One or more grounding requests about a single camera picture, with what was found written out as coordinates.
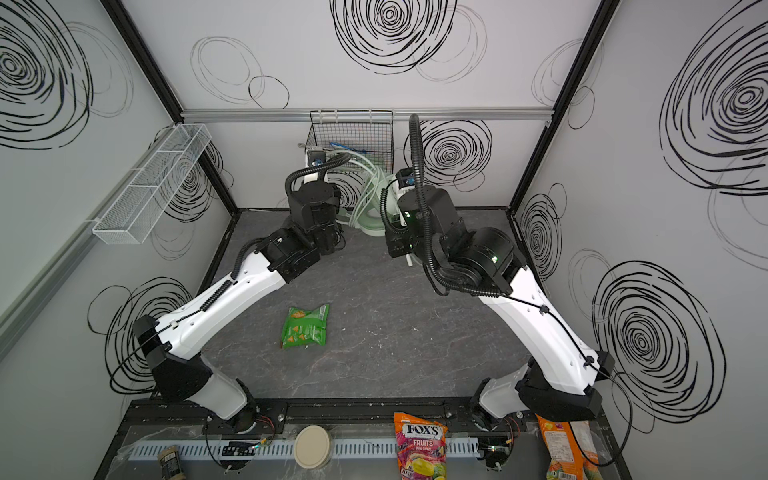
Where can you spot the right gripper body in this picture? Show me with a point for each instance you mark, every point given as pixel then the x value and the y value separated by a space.
pixel 395 241

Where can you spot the mint green headphones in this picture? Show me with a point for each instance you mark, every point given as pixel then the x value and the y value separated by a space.
pixel 361 183

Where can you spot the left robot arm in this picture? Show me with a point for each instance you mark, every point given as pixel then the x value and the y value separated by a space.
pixel 171 345

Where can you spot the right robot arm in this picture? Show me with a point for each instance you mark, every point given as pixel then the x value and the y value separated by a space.
pixel 558 381

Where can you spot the green snack bag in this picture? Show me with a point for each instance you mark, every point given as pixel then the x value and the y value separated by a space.
pixel 305 327

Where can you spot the Fox's fruits candy bag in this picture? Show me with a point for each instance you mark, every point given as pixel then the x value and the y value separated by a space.
pixel 420 447

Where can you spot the round beige lid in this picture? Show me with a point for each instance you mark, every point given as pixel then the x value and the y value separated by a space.
pixel 312 447

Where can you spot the orange snack bag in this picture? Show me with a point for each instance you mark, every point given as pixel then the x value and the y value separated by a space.
pixel 573 454

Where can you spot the small dark jar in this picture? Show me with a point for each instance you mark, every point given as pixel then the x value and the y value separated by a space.
pixel 170 464

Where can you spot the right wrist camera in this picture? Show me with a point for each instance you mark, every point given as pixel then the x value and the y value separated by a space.
pixel 403 182

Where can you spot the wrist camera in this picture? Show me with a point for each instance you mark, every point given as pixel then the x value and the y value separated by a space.
pixel 315 157
pixel 403 182

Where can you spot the black wire basket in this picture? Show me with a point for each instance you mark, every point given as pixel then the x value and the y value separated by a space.
pixel 369 129

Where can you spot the blue handled tool in basket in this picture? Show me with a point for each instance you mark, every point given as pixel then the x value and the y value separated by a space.
pixel 335 146

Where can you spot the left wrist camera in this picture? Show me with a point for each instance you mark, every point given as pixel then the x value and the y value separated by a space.
pixel 315 157

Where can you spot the aluminium wall rail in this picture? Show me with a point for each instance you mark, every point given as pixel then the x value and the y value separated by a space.
pixel 295 115

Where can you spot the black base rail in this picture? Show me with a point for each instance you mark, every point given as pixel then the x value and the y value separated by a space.
pixel 273 416

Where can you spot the white wire shelf basket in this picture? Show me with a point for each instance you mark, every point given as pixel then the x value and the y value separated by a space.
pixel 153 184

